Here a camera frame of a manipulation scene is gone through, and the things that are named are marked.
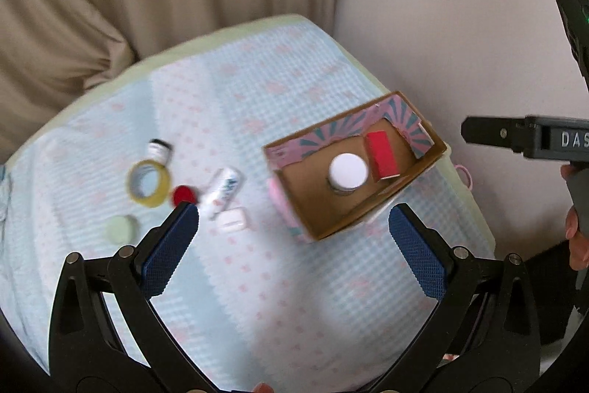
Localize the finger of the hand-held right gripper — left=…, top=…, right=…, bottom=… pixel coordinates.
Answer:
left=461, top=115, right=528, bottom=153

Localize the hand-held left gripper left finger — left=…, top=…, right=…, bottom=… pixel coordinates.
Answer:
left=48, top=202, right=216, bottom=390

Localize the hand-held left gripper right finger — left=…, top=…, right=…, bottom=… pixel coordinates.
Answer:
left=377, top=203, right=540, bottom=390

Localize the pale green jar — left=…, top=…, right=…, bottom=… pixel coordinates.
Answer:
left=104, top=214, right=138, bottom=245

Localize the yellow tape roll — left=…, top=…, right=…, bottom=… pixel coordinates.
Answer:
left=127, top=159, right=174, bottom=208

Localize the white earbud case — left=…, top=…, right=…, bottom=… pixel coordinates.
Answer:
left=217, top=207, right=250, bottom=235

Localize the white tube with blue print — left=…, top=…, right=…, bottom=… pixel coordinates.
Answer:
left=201, top=167, right=245, bottom=221

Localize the small white-label bottle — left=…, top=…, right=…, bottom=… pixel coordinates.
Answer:
left=147, top=138, right=174, bottom=167

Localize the printed cardboard box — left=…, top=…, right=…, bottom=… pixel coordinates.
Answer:
left=262, top=90, right=450, bottom=242

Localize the person's right forearm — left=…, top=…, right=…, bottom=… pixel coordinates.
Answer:
left=523, top=240, right=589, bottom=345

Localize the person's right hand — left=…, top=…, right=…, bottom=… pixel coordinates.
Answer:
left=564, top=205, right=589, bottom=270

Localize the small red box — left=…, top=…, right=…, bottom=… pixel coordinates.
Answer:
left=364, top=130, right=401, bottom=183

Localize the white-lid jar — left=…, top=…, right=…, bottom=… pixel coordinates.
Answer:
left=328, top=152, right=369, bottom=195

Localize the blue checked blanket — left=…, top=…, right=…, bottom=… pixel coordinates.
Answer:
left=0, top=24, right=497, bottom=393

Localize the beige curtain with bulging hem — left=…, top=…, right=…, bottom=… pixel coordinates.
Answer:
left=0, top=0, right=141, bottom=152

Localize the light green bed sheet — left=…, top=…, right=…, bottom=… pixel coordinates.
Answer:
left=0, top=13, right=498, bottom=265

